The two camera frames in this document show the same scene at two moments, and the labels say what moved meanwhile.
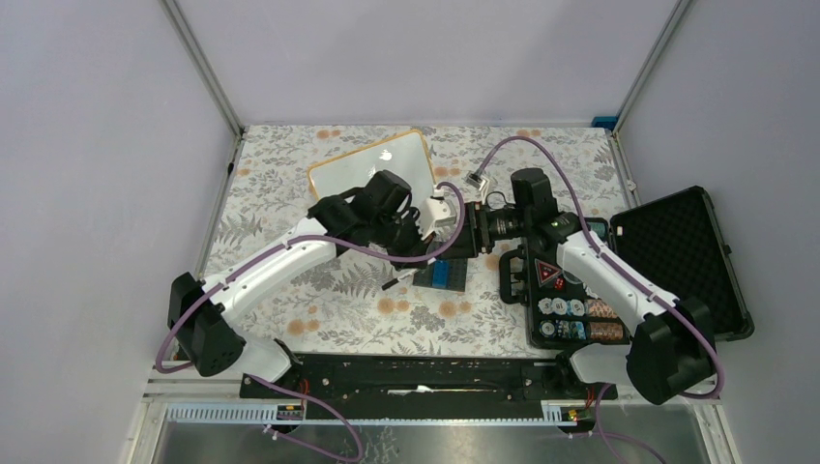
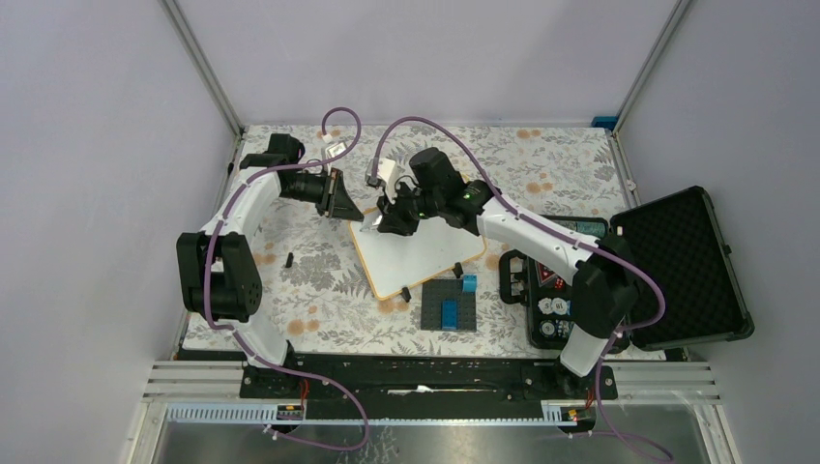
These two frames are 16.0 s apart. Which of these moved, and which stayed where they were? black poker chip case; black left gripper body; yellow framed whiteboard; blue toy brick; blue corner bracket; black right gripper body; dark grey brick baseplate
Moved: yellow framed whiteboard; dark grey brick baseplate; black right gripper body; black left gripper body; blue toy brick
Stayed: black poker chip case; blue corner bracket
